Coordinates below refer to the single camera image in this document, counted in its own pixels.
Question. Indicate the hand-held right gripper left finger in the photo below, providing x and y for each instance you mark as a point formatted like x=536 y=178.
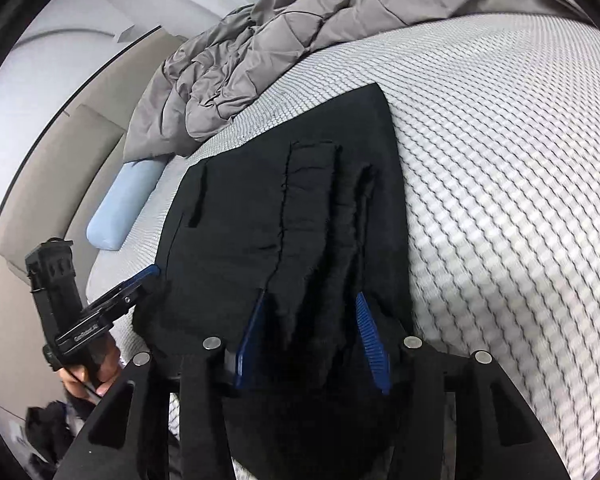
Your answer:
x=250 y=335

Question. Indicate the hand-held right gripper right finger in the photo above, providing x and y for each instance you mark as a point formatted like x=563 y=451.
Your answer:
x=372 y=345

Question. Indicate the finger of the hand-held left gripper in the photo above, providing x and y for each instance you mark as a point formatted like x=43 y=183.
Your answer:
x=130 y=290

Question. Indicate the black pants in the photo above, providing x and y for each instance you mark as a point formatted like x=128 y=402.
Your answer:
x=305 y=210

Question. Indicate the person's left hand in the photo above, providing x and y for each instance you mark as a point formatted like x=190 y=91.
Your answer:
x=107 y=365

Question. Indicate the light blue pillow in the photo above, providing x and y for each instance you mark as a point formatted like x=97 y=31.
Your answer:
x=120 y=205

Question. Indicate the beige padded headboard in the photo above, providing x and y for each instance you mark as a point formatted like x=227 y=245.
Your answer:
x=55 y=180

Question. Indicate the dark cloth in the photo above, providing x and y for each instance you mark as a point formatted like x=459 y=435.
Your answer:
x=55 y=430

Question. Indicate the white patterned mattress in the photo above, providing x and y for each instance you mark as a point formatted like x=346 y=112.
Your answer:
x=505 y=185

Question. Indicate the grey quilted comforter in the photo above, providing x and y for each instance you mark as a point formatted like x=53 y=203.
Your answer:
x=305 y=25

